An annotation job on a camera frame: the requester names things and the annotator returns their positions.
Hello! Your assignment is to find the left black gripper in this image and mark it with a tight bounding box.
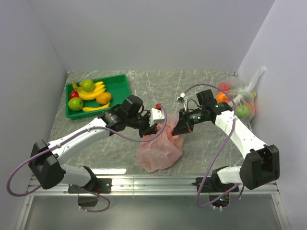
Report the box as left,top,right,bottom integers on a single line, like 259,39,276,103
127,111,159,138

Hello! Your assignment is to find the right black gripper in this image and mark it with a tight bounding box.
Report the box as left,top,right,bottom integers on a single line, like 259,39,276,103
172,108,208,136

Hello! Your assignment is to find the pink plastic bag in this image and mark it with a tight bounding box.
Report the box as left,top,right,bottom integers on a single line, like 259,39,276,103
136,114,186,173

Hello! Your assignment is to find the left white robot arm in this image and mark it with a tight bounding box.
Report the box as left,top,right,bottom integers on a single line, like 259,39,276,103
29,95,165,193

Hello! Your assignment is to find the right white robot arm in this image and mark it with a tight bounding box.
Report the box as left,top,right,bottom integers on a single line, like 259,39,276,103
172,90,280,191

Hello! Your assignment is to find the orange fake orange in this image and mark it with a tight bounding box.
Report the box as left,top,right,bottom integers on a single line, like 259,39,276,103
96,92,112,105

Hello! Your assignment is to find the yellow fake banana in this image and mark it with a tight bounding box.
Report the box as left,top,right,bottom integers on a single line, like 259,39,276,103
82,102,110,112

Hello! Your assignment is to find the clear bag of fruits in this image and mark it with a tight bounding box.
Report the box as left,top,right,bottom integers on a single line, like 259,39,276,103
216,67,266,125

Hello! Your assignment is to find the green fake pear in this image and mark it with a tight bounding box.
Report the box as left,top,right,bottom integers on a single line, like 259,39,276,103
79,79,95,92

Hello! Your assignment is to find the green fake apple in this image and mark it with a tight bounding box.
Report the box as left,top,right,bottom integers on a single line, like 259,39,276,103
68,97,83,112

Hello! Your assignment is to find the red fake strawberry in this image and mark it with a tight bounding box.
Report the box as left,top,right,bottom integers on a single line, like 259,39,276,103
69,91,79,99

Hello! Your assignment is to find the green plastic tray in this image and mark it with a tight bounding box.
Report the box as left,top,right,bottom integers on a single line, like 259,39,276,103
65,74,130,120

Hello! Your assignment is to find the small yellow banana bunch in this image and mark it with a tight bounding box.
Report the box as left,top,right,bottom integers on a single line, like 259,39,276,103
71,81,106,101

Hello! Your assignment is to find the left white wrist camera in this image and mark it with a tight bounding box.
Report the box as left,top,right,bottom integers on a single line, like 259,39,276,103
149,108,165,126

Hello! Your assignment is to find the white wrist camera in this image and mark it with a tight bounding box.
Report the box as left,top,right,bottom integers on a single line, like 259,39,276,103
149,108,165,126
176,92,192,112

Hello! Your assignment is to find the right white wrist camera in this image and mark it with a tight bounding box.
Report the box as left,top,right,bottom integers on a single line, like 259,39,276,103
176,92,192,112

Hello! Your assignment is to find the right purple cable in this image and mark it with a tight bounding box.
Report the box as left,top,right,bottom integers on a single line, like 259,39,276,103
184,83,245,210

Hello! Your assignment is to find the aluminium mounting rail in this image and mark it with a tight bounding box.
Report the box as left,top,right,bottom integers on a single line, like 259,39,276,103
28,174,279,196

